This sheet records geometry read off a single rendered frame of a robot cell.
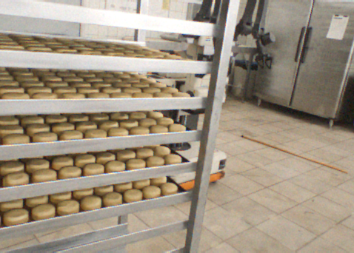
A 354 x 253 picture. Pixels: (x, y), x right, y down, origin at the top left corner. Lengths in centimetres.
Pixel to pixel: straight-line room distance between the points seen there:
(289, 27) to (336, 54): 82
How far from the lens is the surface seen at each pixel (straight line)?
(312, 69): 557
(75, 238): 144
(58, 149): 78
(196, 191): 99
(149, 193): 98
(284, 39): 581
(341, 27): 544
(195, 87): 249
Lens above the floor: 125
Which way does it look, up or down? 17 degrees down
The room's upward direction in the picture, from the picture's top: 7 degrees clockwise
